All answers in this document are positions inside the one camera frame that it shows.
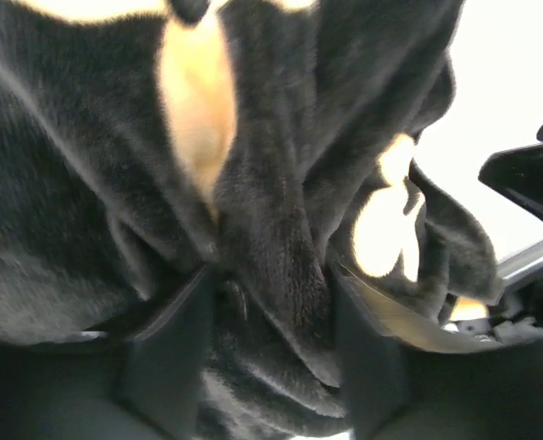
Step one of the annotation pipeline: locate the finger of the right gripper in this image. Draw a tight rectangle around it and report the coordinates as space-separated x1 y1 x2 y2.
478 125 543 222

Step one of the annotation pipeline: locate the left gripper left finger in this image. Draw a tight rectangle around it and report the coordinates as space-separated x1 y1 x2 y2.
0 267 215 439

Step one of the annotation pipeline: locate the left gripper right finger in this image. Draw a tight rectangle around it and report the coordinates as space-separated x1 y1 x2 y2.
329 263 543 439

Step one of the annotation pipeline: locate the black floral plush pillowcase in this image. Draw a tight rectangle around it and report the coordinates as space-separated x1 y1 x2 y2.
0 1 502 439

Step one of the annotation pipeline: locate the aluminium mounting rail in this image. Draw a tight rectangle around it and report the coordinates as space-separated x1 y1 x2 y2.
498 240 543 282

